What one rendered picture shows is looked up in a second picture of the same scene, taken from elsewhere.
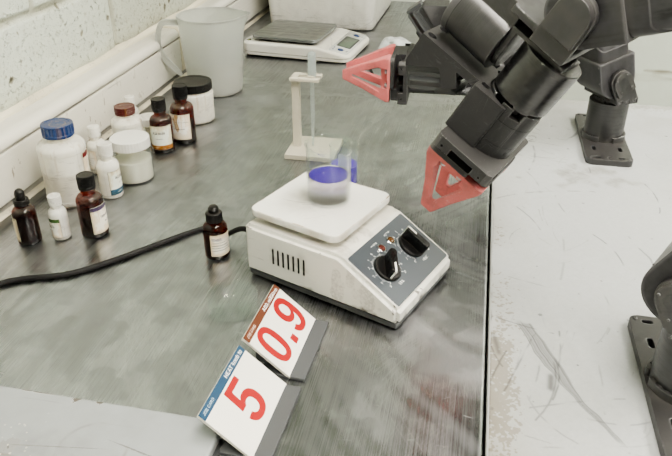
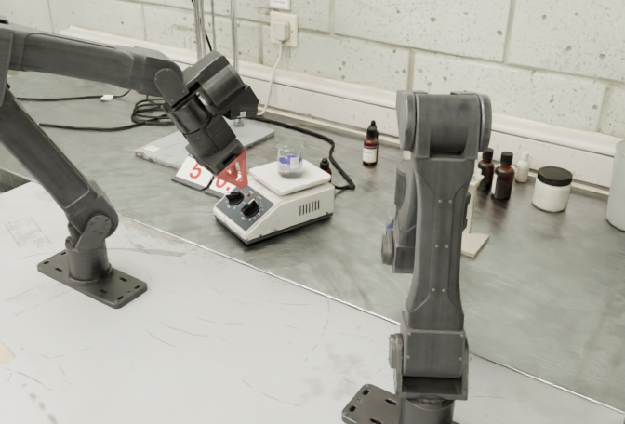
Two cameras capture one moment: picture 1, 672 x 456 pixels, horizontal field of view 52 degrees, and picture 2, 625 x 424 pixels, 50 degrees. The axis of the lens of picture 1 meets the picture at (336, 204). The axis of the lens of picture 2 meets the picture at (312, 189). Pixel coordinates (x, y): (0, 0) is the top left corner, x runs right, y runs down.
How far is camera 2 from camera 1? 157 cm
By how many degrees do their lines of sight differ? 94
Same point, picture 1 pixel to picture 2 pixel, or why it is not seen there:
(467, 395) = (156, 223)
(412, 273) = (233, 211)
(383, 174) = not seen: hidden behind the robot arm
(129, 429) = not seen: hidden behind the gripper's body
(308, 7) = not seen: outside the picture
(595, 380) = (126, 258)
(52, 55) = (510, 99)
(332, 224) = (261, 170)
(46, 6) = (523, 68)
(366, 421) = (169, 199)
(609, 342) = (142, 274)
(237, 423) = (187, 167)
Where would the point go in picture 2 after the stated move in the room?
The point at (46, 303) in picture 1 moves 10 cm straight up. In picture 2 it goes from (310, 151) to (311, 111)
